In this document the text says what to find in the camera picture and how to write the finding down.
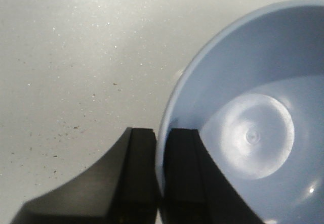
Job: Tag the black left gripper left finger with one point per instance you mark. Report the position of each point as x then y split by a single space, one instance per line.
120 187

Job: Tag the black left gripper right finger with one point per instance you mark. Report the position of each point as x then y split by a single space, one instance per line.
196 191

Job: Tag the blue plastic bowl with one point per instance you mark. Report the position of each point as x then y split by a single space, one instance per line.
254 93

